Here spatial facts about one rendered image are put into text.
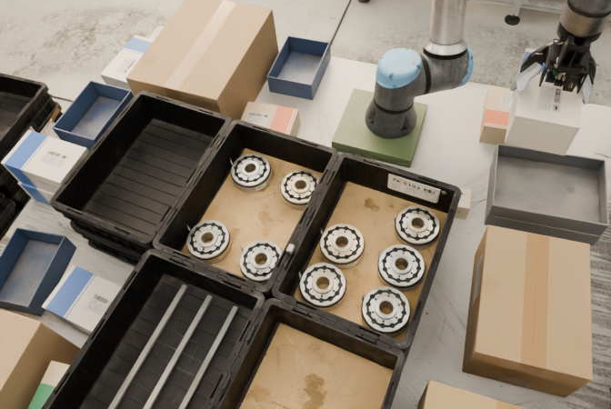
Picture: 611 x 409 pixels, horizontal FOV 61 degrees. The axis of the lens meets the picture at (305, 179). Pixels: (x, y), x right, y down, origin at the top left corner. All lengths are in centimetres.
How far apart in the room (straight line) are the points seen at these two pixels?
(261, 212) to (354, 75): 66
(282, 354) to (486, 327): 43
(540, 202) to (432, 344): 47
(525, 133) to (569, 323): 40
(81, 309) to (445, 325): 87
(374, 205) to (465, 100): 57
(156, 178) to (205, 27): 52
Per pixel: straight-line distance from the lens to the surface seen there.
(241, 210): 133
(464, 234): 144
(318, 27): 305
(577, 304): 125
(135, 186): 146
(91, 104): 179
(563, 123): 113
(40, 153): 158
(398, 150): 153
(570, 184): 154
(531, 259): 127
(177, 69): 160
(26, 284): 160
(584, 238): 149
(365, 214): 129
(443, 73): 148
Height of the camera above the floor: 195
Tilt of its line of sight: 56 degrees down
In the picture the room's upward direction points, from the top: 8 degrees counter-clockwise
